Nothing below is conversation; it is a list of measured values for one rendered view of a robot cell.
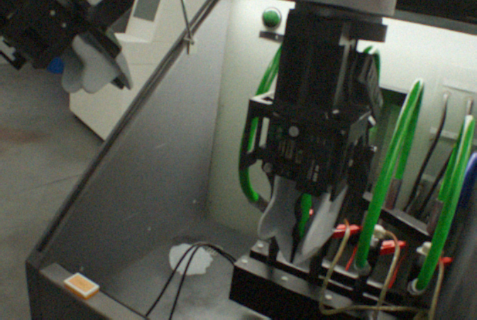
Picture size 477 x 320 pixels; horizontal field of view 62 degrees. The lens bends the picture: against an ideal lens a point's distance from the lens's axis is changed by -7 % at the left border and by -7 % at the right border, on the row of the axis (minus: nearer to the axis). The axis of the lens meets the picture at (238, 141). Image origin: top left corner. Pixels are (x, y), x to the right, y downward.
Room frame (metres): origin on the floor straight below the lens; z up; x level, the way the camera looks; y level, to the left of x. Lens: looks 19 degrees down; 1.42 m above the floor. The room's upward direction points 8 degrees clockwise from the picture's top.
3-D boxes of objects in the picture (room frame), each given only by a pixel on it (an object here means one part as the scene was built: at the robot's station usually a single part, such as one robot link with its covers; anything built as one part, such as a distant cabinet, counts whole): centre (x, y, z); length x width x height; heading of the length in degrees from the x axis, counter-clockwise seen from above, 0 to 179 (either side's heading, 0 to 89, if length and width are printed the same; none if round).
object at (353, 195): (0.31, -0.08, 1.29); 0.05 x 0.02 x 0.09; 64
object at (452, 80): (0.76, -0.42, 1.20); 0.13 x 0.03 x 0.31; 64
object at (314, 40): (0.30, -0.05, 1.35); 0.09 x 0.08 x 0.12; 154
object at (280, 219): (0.31, -0.04, 1.25); 0.06 x 0.03 x 0.09; 154
